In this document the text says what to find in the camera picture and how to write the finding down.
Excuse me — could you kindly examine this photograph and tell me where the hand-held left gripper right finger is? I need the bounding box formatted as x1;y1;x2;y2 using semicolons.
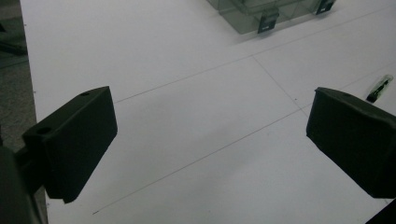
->
305;87;396;200

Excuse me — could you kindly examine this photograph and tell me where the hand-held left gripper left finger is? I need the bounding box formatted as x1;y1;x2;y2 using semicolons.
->
21;86;119;204

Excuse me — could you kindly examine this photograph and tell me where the clear pen with black cap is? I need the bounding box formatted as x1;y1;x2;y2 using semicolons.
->
365;74;394;104

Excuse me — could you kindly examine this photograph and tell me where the clear plastic storage box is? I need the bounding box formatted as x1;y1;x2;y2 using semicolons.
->
206;0;337;35

